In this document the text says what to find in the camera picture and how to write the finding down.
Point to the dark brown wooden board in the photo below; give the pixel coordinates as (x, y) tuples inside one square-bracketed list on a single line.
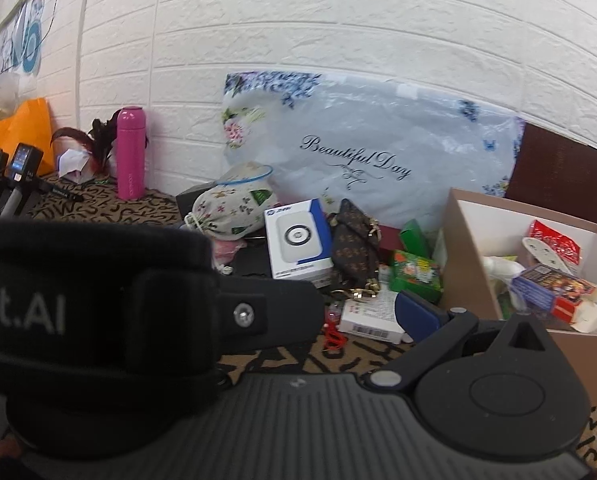
[(563, 170)]

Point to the blue cartoon wall sticker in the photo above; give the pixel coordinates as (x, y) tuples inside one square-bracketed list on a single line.
[(31, 35)]

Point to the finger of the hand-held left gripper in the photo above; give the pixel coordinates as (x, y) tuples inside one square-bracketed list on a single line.
[(278, 310)]

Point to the plain green box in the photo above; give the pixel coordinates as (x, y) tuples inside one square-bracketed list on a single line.
[(416, 237)]

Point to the packaged biscuit snack red label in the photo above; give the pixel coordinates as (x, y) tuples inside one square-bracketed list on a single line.
[(553, 240)]

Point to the dark red feather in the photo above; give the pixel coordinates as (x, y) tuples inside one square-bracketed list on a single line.
[(101, 135)]

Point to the small white bottle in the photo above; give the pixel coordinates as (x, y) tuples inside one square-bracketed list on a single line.
[(498, 265)]

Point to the dark red box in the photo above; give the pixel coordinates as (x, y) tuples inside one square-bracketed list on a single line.
[(391, 237)]

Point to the letter printed tablecloth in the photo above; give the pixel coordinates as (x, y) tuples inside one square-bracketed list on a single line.
[(128, 210)]

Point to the pink bottle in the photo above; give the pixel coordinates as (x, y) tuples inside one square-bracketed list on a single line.
[(131, 150)]

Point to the blue and red box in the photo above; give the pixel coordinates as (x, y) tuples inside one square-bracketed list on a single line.
[(553, 290)]

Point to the brown cardboard box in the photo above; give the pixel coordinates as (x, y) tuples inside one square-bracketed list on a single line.
[(466, 260)]

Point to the orange bag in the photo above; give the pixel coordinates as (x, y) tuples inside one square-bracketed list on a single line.
[(28, 135)]

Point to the black box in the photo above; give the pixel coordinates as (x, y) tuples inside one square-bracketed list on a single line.
[(188, 200)]

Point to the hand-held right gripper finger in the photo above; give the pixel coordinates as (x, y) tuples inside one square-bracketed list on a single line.
[(418, 312)]

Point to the white box with barcode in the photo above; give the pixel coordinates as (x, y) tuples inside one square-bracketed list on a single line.
[(371, 317)]

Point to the small green box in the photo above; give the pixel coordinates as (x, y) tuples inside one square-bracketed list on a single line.
[(416, 272)]

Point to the white and blue box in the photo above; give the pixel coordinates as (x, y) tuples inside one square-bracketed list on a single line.
[(298, 237)]

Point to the floral plastic bag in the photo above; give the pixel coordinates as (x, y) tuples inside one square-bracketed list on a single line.
[(378, 130)]

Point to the brown monogram pouch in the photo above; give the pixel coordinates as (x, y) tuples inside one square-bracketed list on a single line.
[(353, 240)]

